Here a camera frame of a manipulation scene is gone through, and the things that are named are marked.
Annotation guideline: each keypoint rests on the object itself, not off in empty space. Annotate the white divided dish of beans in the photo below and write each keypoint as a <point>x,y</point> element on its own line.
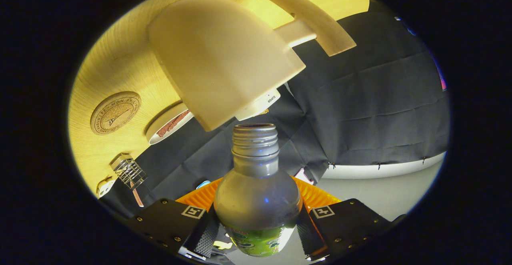
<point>106,187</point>

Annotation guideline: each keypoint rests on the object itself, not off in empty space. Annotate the silver bottle with green label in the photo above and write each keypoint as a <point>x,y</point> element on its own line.
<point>256,197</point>

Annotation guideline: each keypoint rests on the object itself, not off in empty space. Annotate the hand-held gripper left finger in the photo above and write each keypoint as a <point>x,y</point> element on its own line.
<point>204,239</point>

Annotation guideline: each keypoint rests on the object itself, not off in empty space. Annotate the round cork coaster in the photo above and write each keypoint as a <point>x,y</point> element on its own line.
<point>115,113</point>

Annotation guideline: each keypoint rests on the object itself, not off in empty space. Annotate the thin pink stick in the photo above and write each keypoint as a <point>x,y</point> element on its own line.
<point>138,197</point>

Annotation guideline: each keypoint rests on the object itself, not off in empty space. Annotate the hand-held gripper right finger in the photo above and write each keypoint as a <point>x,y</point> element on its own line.
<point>306,235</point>

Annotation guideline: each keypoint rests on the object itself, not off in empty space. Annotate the white oval plate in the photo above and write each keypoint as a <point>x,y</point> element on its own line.
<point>160,121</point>

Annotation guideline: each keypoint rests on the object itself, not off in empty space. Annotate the white toaster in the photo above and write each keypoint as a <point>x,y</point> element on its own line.
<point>262,103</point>

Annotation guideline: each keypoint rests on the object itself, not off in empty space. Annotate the wooden table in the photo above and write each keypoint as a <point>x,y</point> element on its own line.
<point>104,73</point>

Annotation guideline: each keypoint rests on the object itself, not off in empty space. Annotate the red meat slice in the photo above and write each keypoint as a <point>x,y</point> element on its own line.
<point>180,118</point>
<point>164,129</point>

